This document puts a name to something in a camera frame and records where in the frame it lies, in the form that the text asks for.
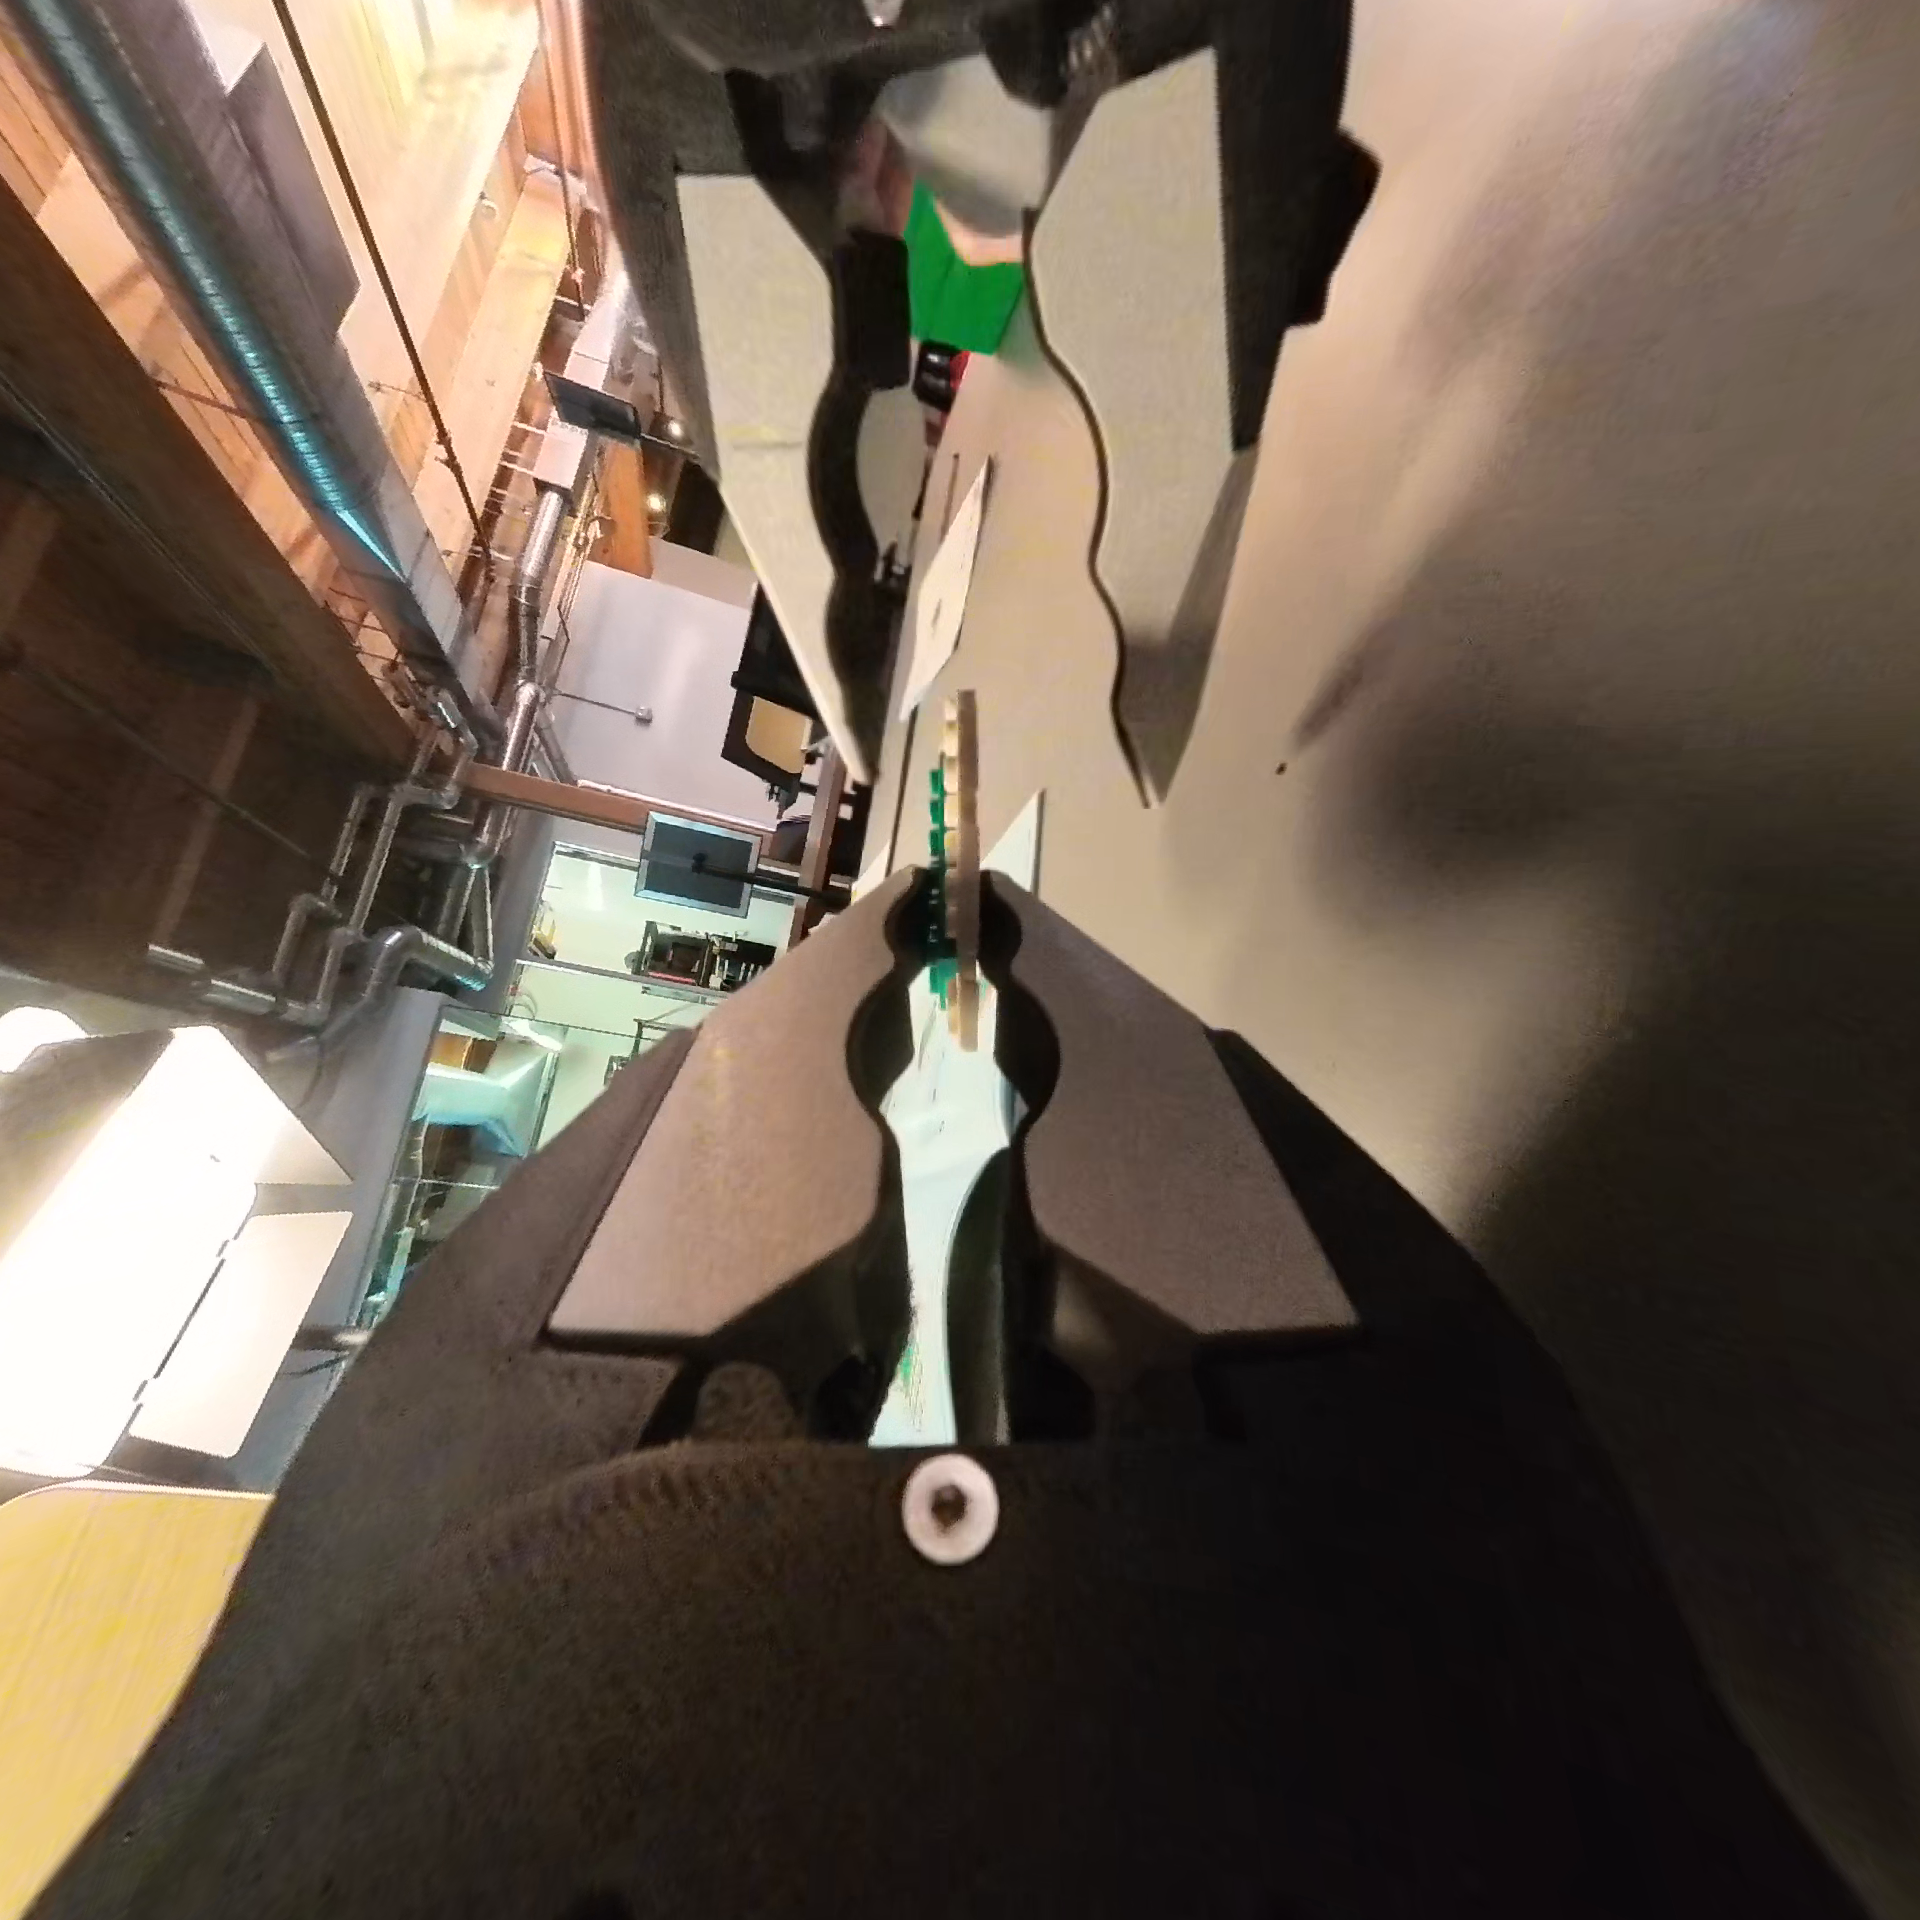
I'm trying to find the grey ceiling pipes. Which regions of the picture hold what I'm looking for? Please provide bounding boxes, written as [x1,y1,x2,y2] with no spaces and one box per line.
[152,479,606,1030]

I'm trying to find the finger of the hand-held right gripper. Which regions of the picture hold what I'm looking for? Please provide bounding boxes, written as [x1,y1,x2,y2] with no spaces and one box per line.
[1027,41,1265,811]
[675,166,922,784]

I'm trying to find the wooden board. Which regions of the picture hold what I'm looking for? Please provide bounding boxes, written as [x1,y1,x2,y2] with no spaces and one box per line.
[0,1477,274,1920]

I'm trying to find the white paper sheet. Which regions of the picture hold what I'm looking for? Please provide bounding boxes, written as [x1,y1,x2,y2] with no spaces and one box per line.
[897,455,994,726]

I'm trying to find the screen on stand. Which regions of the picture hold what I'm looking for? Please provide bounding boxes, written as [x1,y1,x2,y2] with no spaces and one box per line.
[634,807,764,922]

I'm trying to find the white light panel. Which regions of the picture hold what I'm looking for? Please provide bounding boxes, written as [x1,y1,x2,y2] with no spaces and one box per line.
[0,1002,356,1490]

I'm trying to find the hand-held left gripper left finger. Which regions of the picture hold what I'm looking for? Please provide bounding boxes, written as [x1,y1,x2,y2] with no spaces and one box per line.
[546,867,924,1414]

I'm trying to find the green lego piece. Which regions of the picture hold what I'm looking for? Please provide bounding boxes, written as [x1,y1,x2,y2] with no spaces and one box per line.
[902,183,1033,360]

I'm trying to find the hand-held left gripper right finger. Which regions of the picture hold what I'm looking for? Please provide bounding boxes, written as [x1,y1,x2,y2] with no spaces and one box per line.
[966,878,1363,1419]

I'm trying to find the silver corrugated ventilation duct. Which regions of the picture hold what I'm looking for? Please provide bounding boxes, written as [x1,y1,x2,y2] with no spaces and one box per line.
[27,0,414,591]

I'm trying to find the round tan lego plate build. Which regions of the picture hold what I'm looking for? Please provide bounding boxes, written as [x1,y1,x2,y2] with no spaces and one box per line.
[913,690,993,1053]

